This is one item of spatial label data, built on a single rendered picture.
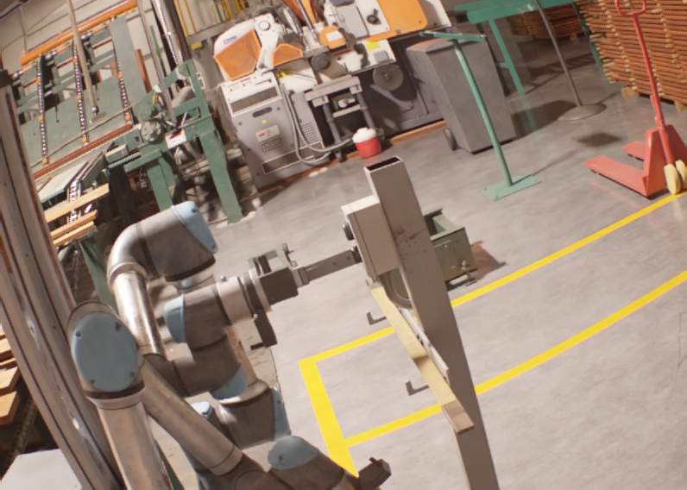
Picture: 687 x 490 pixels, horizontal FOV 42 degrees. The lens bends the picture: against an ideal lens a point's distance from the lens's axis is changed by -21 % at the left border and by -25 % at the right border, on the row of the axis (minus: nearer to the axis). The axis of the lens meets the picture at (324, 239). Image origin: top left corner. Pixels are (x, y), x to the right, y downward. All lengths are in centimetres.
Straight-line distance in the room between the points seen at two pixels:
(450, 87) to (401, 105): 225
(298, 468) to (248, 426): 56
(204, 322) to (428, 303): 37
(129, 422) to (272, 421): 69
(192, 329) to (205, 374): 8
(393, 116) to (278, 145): 120
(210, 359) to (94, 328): 37
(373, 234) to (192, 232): 44
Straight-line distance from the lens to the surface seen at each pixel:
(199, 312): 181
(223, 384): 184
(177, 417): 174
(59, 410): 189
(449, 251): 544
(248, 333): 599
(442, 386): 164
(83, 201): 710
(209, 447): 176
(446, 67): 834
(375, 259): 181
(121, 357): 153
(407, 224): 181
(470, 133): 848
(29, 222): 206
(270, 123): 1009
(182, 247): 212
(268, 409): 222
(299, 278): 180
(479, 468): 200
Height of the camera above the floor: 162
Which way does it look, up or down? 12 degrees down
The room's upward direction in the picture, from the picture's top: 20 degrees counter-clockwise
